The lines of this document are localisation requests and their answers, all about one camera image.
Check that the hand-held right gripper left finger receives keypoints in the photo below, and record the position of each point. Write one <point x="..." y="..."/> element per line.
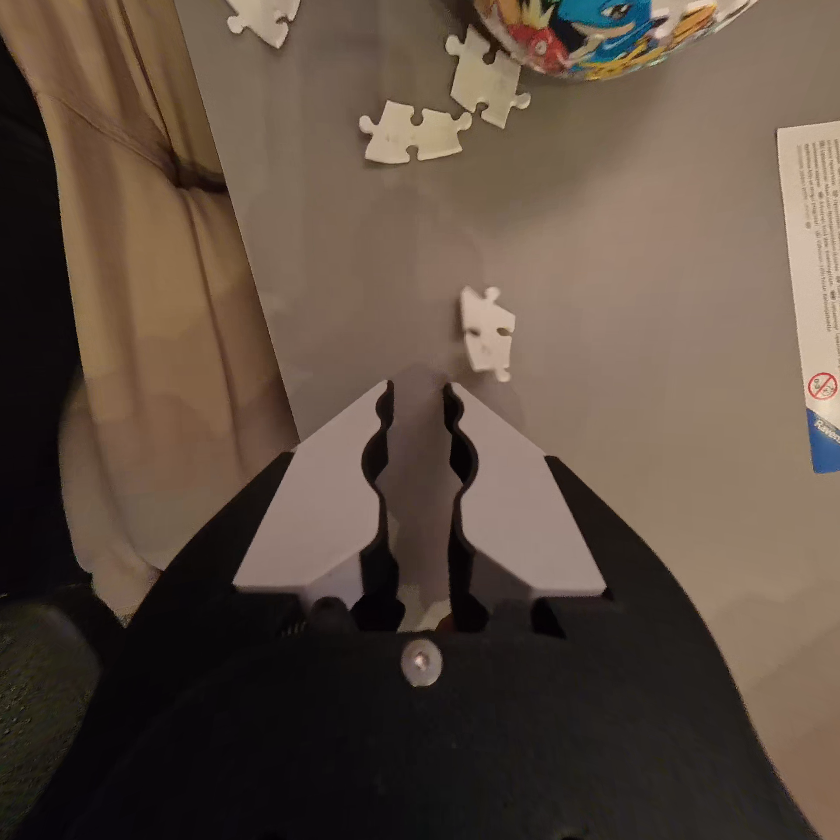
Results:
<point x="315" y="518"/>

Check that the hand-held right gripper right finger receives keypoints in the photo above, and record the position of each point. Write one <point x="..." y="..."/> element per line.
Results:
<point x="525" y="525"/>

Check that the white puzzle piece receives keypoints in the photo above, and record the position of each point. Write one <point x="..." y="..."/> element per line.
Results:
<point x="262" y="19"/>
<point x="413" y="134"/>
<point x="485" y="82"/>
<point x="489" y="334"/>

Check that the half-built cartoon puzzle ball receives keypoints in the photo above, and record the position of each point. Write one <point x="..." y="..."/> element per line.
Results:
<point x="590" y="39"/>

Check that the person's beige trousers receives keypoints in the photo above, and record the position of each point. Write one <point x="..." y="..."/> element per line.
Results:
<point x="164" y="295"/>

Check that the person's black jacket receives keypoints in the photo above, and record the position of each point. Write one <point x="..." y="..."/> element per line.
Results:
<point x="26" y="328"/>

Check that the white instruction sheet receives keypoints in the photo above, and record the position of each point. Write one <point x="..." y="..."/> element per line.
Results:
<point x="814" y="262"/>

